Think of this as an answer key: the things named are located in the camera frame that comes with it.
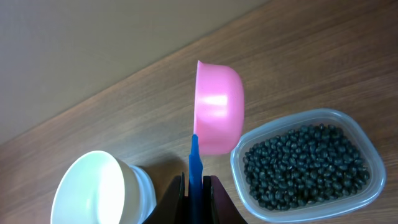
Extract clear plastic bean container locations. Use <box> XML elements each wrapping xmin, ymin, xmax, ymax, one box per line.
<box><xmin>231</xmin><ymin>109</ymin><xmax>386</xmax><ymax>223</ymax></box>

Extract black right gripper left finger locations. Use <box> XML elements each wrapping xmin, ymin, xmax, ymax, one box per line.
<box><xmin>143</xmin><ymin>172</ymin><xmax>187</xmax><ymax>224</ymax></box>

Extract white bowl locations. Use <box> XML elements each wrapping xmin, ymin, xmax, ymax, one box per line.
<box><xmin>50</xmin><ymin>151</ymin><xmax>142</xmax><ymax>224</ymax></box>

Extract black beans in container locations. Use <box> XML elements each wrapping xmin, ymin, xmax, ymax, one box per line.
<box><xmin>243</xmin><ymin>124</ymin><xmax>370</xmax><ymax>211</ymax></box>

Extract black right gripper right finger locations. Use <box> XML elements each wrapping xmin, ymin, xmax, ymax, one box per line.
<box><xmin>203</xmin><ymin>175</ymin><xmax>247</xmax><ymax>224</ymax></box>

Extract white digital kitchen scale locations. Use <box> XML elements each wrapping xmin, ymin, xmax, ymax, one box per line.
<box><xmin>129</xmin><ymin>165</ymin><xmax>157</xmax><ymax>224</ymax></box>

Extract pink scoop blue handle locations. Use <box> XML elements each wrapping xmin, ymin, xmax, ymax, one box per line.
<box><xmin>188</xmin><ymin>62</ymin><xmax>244</xmax><ymax>223</ymax></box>

